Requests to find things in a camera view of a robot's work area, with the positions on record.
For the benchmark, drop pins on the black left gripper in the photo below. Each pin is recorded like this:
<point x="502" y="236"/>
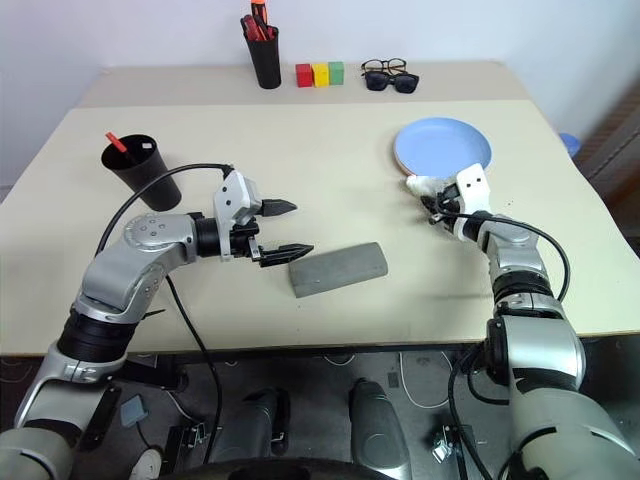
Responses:
<point x="245" y="240"/>

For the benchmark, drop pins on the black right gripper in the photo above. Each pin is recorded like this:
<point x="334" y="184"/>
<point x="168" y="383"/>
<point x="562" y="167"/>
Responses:
<point x="450" y="205"/>

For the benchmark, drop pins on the white tissue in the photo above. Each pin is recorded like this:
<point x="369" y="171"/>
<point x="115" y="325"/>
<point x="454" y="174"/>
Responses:
<point x="417" y="184"/>

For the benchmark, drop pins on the blue plate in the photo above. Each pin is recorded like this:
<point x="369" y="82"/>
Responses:
<point x="440" y="145"/>

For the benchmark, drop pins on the grey glasses case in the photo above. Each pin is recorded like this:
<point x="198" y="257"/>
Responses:
<point x="340" y="270"/>

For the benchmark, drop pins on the red black pen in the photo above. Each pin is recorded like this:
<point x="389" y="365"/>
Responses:
<point x="116" y="142"/>

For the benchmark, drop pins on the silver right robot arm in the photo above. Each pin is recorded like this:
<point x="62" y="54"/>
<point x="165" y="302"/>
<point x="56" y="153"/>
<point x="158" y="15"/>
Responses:
<point x="540" y="350"/>

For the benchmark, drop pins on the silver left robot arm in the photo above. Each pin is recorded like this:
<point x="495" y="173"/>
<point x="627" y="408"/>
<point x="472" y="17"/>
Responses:
<point x="150" y="240"/>

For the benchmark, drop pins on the black sunglasses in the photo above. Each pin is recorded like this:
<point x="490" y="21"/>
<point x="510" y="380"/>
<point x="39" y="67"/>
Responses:
<point x="406" y="84"/>

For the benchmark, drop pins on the large black plastic cup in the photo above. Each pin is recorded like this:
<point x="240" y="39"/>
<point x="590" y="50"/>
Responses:
<point x="155" y="185"/>

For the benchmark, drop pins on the black thick-rimmed eyeglasses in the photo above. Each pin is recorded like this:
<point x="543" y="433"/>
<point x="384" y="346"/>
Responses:
<point x="396" y="63"/>

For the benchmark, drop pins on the blue plastic container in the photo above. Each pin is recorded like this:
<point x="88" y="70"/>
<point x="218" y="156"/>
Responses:
<point x="570" y="146"/>

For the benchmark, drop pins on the red wooden block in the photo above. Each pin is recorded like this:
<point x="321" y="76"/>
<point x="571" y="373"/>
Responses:
<point x="304" y="76"/>

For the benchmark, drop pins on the green wooden block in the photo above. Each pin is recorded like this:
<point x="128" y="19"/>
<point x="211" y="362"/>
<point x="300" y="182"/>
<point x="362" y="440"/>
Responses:
<point x="336" y="73"/>

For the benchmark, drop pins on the yellow wooden block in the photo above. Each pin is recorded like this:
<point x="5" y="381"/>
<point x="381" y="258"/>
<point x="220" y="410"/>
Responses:
<point x="321" y="75"/>

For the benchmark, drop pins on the black pen holder cup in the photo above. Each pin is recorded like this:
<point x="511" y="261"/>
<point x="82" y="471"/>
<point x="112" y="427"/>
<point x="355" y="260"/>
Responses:
<point x="265" y="65"/>

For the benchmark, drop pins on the black table foot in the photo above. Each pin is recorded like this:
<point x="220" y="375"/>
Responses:
<point x="160" y="375"/>

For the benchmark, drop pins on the dark rounded shape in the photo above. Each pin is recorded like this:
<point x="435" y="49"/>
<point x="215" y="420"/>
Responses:
<point x="255" y="425"/>
<point x="375" y="425"/>

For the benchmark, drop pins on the red black screwdriver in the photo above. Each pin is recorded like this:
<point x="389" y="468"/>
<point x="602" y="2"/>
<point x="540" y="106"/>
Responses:
<point x="250" y="27"/>
<point x="270" y="32"/>

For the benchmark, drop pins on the orange-capped black screwdriver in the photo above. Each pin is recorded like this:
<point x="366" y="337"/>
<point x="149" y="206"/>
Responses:
<point x="259" y="12"/>

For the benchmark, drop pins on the black metal clamp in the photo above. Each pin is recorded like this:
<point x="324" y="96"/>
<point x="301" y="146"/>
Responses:
<point x="452" y="442"/>
<point x="187" y="440"/>

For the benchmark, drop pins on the grey-blue square pad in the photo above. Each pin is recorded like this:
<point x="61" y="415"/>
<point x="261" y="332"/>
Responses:
<point x="134" y="411"/>

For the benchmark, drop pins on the white round disc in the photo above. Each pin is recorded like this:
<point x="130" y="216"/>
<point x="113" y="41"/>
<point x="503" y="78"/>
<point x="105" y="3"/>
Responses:
<point x="147" y="465"/>

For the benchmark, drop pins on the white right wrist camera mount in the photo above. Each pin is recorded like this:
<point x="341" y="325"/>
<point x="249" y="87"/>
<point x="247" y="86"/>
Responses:
<point x="472" y="187"/>

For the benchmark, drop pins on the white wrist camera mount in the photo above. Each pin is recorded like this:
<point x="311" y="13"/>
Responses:
<point x="232" y="195"/>
<point x="472" y="187"/>

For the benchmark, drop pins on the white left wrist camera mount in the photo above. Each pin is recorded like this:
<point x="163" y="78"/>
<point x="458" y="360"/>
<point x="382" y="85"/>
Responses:
<point x="232" y="195"/>

